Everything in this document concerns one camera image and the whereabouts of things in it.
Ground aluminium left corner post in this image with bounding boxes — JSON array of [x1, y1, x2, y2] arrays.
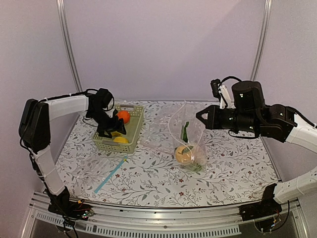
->
[[56, 0, 82, 92]]

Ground aluminium right corner post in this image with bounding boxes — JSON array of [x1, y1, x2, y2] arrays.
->
[[250, 0, 273, 81]]

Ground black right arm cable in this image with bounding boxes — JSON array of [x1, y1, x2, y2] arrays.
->
[[220, 75, 317, 129]]

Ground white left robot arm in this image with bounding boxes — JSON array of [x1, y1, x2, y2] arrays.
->
[[18, 88, 126, 196]]

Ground aluminium front rail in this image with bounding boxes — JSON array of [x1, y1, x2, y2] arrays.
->
[[21, 192, 313, 238]]

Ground clear blue-zipper zip bag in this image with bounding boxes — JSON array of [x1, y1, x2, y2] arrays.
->
[[74, 156, 127, 194]]

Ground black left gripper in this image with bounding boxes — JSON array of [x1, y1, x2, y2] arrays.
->
[[88, 108, 127, 138]]

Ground orange toy orange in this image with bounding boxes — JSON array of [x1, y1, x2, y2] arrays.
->
[[116, 110, 130, 124]]

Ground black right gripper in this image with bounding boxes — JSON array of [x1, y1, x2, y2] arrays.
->
[[196, 104, 259, 133]]

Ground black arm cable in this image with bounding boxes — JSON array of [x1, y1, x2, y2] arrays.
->
[[37, 88, 117, 124], [220, 75, 317, 129]]

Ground clear pink-zipper zip bag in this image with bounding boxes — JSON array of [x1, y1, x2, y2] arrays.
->
[[140, 101, 207, 163]]

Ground green toy grapes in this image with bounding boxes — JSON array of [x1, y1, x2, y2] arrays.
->
[[185, 162, 205, 173]]

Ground cream perforated plastic basket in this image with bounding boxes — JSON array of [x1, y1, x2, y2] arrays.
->
[[92, 105, 145, 153]]

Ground yellow toy banana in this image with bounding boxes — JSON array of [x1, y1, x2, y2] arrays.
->
[[111, 131, 122, 136]]

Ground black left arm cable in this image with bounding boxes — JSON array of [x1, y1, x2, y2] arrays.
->
[[37, 88, 117, 124]]

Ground aluminium corner post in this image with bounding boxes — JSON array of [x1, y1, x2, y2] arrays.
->
[[250, 0, 273, 81], [56, 0, 82, 92]]

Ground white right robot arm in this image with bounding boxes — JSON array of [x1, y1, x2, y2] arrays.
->
[[196, 77, 317, 216]]

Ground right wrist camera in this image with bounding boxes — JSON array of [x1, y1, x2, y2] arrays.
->
[[211, 79, 234, 110]]

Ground yellow toy lemon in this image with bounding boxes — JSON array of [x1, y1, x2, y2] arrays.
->
[[113, 136, 129, 144]]

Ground floral patterned table mat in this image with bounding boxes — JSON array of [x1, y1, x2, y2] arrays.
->
[[47, 100, 280, 208]]

